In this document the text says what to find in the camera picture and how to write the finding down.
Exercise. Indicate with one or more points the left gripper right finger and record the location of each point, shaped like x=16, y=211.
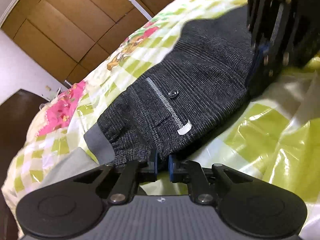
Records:
x=246, y=204

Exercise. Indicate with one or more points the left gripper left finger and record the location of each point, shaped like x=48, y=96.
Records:
x=76, y=205

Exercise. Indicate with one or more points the dark grey plaid pants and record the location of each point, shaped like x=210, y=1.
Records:
x=173, y=107

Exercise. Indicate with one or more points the green checkered floral bedspread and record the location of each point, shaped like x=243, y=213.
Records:
x=276, y=139

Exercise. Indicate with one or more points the dark wooden headboard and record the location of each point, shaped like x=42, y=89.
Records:
x=17, y=112

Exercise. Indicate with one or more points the silver thermos bottle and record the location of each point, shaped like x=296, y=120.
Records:
x=67, y=84

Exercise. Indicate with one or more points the brown wooden wardrobe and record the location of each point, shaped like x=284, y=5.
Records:
x=70, y=38

